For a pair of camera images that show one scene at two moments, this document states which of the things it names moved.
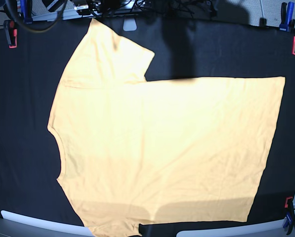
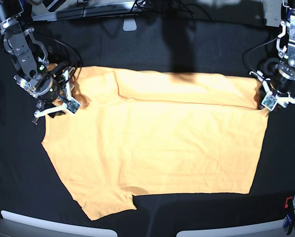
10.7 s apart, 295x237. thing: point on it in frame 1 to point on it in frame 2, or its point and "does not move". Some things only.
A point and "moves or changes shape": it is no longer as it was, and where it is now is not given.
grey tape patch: [129, 24] does not move
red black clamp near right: [289, 203] does not move
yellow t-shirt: [139, 152] moves or changes shape
